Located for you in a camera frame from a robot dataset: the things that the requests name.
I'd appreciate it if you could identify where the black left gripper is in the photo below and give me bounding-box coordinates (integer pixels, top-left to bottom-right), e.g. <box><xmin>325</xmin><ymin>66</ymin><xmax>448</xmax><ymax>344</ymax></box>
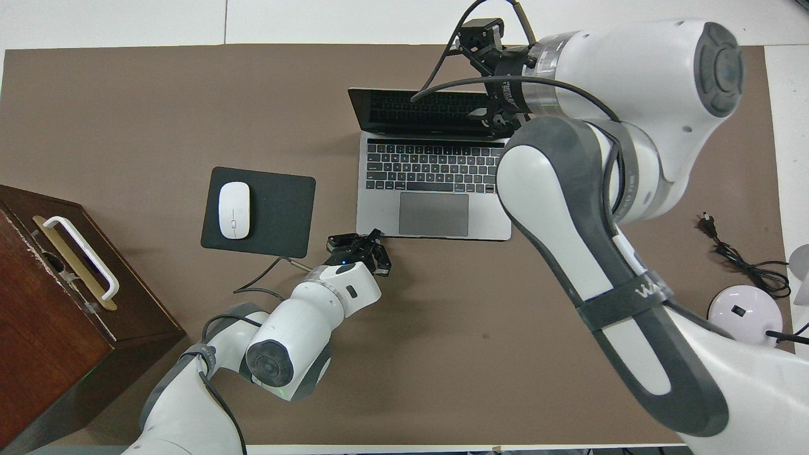
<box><xmin>325</xmin><ymin>229</ymin><xmax>392</xmax><ymax>277</ymax></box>

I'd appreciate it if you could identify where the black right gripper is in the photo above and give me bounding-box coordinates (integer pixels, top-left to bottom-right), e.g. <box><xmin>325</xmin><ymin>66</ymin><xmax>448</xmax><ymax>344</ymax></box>
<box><xmin>458</xmin><ymin>18</ymin><xmax>545</xmax><ymax>138</ymax></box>

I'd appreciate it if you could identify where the silver laptop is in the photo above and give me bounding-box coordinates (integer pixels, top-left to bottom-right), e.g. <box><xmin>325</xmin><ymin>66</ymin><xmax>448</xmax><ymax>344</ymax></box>
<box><xmin>348</xmin><ymin>87</ymin><xmax>513</xmax><ymax>242</ymax></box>

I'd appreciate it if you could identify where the black mouse pad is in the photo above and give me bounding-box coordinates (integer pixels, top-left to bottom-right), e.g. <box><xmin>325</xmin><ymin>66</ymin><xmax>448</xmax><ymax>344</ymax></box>
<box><xmin>200</xmin><ymin>166</ymin><xmax>317</xmax><ymax>259</ymax></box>

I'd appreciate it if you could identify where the white computer mouse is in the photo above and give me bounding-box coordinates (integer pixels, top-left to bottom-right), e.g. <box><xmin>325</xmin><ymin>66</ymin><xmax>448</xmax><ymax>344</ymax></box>
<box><xmin>218</xmin><ymin>181</ymin><xmax>252</xmax><ymax>240</ymax></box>

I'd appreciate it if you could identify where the brown table mat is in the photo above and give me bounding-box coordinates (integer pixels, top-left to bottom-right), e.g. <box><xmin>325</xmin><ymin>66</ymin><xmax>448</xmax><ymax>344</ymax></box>
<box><xmin>0</xmin><ymin>43</ymin><xmax>806</xmax><ymax>446</ymax></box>

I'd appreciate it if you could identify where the dark wooden box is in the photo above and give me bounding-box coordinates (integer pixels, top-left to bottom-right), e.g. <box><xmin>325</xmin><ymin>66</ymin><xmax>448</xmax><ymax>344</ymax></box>
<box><xmin>0</xmin><ymin>184</ymin><xmax>187</xmax><ymax>452</ymax></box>

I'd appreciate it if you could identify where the white desk lamp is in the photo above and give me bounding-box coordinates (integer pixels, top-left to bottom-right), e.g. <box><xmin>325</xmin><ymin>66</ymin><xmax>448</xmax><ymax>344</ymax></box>
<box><xmin>707</xmin><ymin>243</ymin><xmax>809</xmax><ymax>361</ymax></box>

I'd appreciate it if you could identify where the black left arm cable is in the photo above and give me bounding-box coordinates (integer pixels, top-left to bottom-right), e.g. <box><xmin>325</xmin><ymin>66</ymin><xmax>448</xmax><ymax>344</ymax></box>
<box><xmin>201</xmin><ymin>256</ymin><xmax>315</xmax><ymax>455</ymax></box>

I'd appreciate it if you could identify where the white box handle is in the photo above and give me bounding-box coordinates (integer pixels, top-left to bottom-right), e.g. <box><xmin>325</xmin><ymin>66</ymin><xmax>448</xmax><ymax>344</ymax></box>
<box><xmin>42</xmin><ymin>215</ymin><xmax>120</xmax><ymax>301</ymax></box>

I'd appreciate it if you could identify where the black lamp power cable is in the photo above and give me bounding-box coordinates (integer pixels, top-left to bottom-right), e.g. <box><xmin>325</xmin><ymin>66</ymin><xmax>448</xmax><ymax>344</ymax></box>
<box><xmin>697</xmin><ymin>213</ymin><xmax>809</xmax><ymax>336</ymax></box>

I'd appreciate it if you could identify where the brass handle backplate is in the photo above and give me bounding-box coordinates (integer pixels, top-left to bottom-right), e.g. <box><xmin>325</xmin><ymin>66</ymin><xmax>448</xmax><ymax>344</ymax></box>
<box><xmin>32</xmin><ymin>215</ymin><xmax>118</xmax><ymax>312</ymax></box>

